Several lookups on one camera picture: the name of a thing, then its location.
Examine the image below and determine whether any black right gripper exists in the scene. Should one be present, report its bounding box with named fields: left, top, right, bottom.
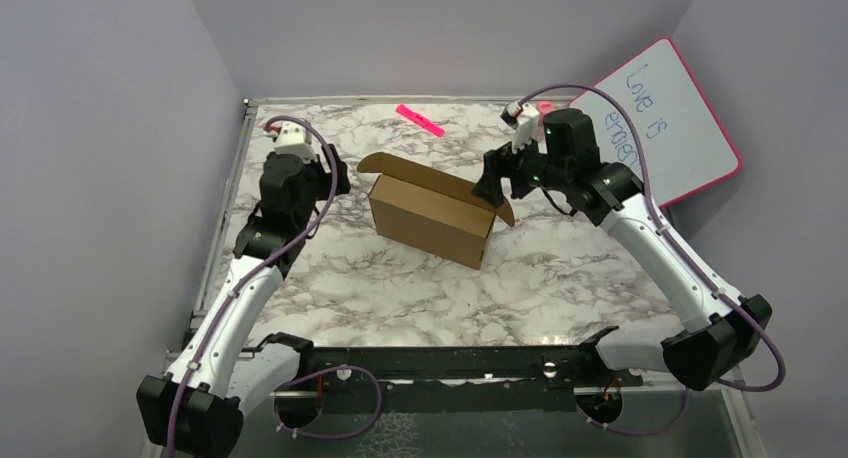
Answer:
left=471, top=127, right=570, bottom=208

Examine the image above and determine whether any brown cardboard box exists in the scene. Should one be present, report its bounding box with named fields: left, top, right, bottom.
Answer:
left=357, top=152, right=515, bottom=269

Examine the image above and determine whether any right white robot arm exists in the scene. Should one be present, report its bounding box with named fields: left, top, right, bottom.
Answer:
left=472, top=103, right=773, bottom=391

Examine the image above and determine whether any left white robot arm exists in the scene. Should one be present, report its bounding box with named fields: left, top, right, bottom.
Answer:
left=136, top=145, right=350, bottom=457

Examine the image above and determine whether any pink-capped pen jar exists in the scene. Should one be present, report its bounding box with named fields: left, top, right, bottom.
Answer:
left=535, top=101, right=556, bottom=118

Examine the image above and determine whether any pink highlighter marker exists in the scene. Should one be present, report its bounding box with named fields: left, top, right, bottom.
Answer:
left=395, top=104, right=445, bottom=137

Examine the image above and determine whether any pink-framed whiteboard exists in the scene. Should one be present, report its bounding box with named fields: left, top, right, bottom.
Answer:
left=595, top=37, right=741, bottom=206

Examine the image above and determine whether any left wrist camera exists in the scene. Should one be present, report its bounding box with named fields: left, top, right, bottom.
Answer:
left=265, top=121, right=318, bottom=163

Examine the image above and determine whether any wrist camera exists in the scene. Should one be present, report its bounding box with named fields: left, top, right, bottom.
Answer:
left=501, top=101, right=541, bottom=154
left=265, top=121, right=318, bottom=163

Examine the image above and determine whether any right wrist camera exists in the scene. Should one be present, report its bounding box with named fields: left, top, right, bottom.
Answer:
left=501, top=101, right=541, bottom=154

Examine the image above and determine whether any aluminium frame rail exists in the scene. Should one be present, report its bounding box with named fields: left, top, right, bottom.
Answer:
left=142, top=100, right=770, bottom=458

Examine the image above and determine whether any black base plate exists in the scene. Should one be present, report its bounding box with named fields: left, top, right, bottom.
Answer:
left=182, top=332, right=670, bottom=417

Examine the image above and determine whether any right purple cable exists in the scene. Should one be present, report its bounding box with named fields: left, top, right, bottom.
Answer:
left=516, top=83, right=788, bottom=438

